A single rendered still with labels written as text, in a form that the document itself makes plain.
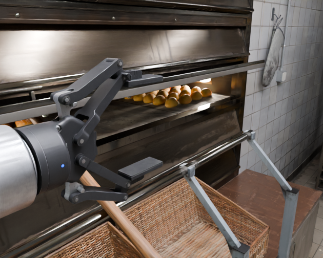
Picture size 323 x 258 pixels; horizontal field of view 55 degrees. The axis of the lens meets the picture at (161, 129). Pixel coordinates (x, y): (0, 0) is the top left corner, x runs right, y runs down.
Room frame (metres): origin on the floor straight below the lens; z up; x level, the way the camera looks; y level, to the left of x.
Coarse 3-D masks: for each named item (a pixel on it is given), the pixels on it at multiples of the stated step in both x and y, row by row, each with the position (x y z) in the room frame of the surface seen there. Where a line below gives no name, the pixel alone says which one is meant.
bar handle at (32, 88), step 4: (12, 88) 0.81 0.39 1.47; (16, 88) 0.81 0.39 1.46; (20, 88) 0.82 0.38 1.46; (24, 88) 0.83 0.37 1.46; (28, 88) 0.83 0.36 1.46; (32, 88) 0.84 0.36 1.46; (36, 88) 0.85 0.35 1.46; (40, 88) 0.86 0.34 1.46; (0, 92) 0.78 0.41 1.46; (4, 92) 0.78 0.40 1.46; (8, 92) 0.79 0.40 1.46; (12, 92) 0.80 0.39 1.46; (16, 92) 0.81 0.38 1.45; (20, 92) 0.82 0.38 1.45; (24, 92) 0.83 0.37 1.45; (28, 92) 0.84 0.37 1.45; (32, 92) 0.84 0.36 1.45; (32, 96) 0.84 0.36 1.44
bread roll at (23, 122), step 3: (21, 120) 1.31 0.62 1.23; (24, 120) 1.32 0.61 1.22; (27, 120) 1.33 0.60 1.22; (30, 120) 1.34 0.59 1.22; (15, 123) 1.30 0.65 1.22; (18, 123) 1.30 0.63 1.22; (21, 123) 1.31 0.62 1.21; (24, 123) 1.31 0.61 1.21; (27, 123) 1.32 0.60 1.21; (30, 123) 1.33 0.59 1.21; (12, 126) 1.30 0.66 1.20; (15, 126) 1.30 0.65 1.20; (18, 126) 1.30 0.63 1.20
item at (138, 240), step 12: (36, 120) 0.90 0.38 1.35; (84, 180) 0.73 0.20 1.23; (108, 204) 0.67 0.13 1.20; (120, 216) 0.65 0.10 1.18; (120, 228) 0.63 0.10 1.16; (132, 228) 0.62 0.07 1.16; (132, 240) 0.60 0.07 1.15; (144, 240) 0.60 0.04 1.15; (144, 252) 0.58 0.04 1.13; (156, 252) 0.58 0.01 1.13
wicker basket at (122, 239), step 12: (96, 228) 1.05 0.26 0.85; (108, 228) 1.09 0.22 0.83; (84, 240) 1.00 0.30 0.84; (96, 240) 1.03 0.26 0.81; (108, 240) 1.07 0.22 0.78; (120, 240) 1.05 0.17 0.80; (60, 252) 0.93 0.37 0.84; (72, 252) 0.95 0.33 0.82; (84, 252) 0.98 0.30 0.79; (96, 252) 1.02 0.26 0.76; (108, 252) 1.05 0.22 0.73; (120, 252) 1.04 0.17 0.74; (132, 252) 1.00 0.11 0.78
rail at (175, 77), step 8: (240, 64) 1.69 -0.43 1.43; (248, 64) 1.76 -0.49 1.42; (192, 72) 1.35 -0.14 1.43; (200, 72) 1.40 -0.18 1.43; (208, 72) 1.44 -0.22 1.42; (168, 80) 1.22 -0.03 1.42; (128, 88) 1.05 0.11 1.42; (88, 96) 0.93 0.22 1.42; (8, 104) 0.75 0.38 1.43; (16, 104) 0.76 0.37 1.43; (24, 104) 0.78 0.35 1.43; (32, 104) 0.79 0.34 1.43; (40, 104) 0.81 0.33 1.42; (48, 104) 0.83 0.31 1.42; (0, 112) 0.73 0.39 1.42; (8, 112) 0.74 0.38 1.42
